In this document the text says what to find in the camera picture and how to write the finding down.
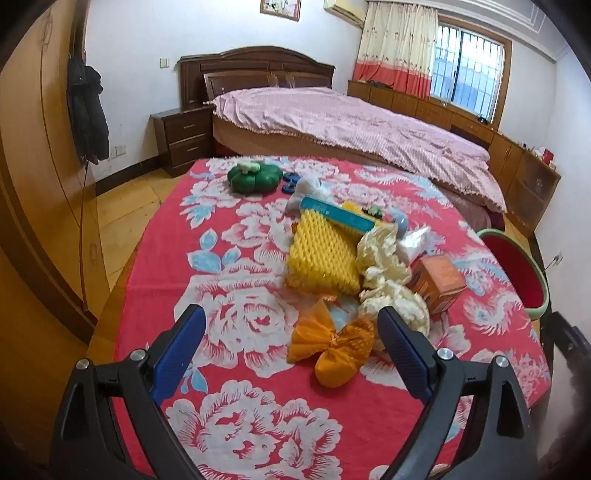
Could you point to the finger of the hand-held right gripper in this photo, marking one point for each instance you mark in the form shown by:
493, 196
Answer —
570, 341

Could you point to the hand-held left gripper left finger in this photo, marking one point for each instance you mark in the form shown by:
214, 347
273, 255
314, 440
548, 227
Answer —
178, 350

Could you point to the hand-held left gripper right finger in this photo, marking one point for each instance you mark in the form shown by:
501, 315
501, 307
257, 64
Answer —
404, 355

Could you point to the orange cardboard box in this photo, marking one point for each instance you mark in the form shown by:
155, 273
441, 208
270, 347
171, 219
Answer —
438, 281

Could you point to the red bin with green rim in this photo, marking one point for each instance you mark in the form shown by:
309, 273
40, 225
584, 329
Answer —
517, 267

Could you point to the white tissue pack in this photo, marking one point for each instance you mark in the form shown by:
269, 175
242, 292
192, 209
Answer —
413, 244

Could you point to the teal cardboard box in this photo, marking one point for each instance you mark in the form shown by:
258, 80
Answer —
334, 213

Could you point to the red floral table cloth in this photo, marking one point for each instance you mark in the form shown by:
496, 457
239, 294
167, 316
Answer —
221, 258

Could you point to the yellow foam net sheet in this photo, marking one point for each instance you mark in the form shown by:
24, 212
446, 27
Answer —
321, 256

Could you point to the green pumpkin toy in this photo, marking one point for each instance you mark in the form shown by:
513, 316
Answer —
248, 177

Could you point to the small red box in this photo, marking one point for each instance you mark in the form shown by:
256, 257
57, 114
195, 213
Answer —
548, 155

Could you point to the white plush toy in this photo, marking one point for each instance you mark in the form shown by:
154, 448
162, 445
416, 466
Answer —
307, 189

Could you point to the low wooden cabinet row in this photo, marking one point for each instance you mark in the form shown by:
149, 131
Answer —
508, 152

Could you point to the dark wooden nightstand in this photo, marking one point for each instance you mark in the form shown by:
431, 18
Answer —
184, 138

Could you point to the wooden wardrobe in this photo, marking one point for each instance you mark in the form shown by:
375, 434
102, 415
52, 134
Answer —
32, 184

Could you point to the pink blanket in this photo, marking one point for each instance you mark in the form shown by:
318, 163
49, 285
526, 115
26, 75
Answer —
351, 124

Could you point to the black jacket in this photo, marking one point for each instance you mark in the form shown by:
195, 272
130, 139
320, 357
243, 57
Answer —
87, 110

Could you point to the barred window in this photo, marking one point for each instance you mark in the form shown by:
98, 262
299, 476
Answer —
466, 69

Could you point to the wooden bed with headboard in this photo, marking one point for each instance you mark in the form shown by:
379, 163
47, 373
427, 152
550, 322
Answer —
258, 69

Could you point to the cream and red curtain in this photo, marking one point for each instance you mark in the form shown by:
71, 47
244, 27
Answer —
397, 50

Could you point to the white air conditioner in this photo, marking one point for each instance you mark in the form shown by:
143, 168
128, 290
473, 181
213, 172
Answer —
344, 10

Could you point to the white wall socket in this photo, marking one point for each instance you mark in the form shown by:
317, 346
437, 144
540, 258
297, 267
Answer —
119, 149
557, 258

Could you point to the framed wall picture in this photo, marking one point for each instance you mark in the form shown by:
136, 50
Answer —
280, 9

